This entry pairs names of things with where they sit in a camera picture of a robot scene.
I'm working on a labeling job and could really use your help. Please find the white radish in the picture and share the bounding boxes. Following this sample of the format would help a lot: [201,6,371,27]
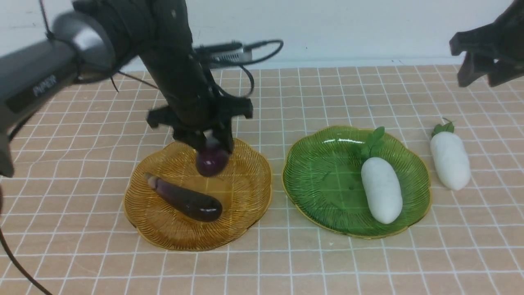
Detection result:
[360,126,404,225]
[430,118,471,191]

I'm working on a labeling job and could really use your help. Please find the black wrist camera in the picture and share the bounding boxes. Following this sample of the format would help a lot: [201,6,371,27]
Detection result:
[194,41,253,69]

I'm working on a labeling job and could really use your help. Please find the amber glass plate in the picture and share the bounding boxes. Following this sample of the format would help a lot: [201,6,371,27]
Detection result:
[123,139,273,252]

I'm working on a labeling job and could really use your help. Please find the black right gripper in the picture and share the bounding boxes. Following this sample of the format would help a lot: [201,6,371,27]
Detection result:
[449,0,524,88]

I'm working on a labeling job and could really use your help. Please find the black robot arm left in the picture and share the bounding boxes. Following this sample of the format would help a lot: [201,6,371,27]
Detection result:
[1,0,254,177]

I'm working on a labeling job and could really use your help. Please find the black camera cable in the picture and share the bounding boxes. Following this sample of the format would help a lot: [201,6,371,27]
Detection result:
[196,39,284,99]

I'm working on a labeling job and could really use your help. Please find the checkered beige tablecloth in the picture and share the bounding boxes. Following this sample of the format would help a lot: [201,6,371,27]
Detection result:
[1,65,524,295]

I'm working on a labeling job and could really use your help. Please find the purple eggplant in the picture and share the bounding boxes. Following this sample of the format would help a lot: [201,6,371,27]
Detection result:
[144,172,223,222]
[195,137,230,177]

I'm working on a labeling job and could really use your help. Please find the green glass plate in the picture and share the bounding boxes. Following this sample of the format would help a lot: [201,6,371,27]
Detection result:
[281,125,432,239]

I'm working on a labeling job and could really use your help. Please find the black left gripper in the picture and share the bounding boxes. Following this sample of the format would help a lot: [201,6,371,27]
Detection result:
[140,46,254,154]

